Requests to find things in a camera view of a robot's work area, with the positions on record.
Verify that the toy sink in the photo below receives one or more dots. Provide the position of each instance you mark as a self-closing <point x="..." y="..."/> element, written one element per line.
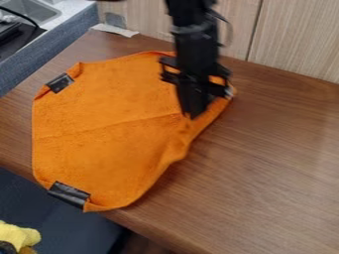
<point x="31" y="9"/>

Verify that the yellow plush toy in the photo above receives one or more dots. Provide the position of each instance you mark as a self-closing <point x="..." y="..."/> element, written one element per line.
<point x="15" y="236"/>

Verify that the toy stove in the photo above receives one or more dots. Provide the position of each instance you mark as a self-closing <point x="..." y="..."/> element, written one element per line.
<point x="15" y="38"/>

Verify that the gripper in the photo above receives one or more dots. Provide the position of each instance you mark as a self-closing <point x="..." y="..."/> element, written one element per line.
<point x="196" y="63"/>

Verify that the orange cloth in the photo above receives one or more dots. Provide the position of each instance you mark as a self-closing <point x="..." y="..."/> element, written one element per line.
<point x="110" y="132"/>

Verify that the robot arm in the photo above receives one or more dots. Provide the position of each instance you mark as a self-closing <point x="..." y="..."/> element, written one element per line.
<point x="190" y="13"/>

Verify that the white paper scrap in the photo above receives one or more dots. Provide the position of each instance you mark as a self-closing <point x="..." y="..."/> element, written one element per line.
<point x="115" y="30"/>

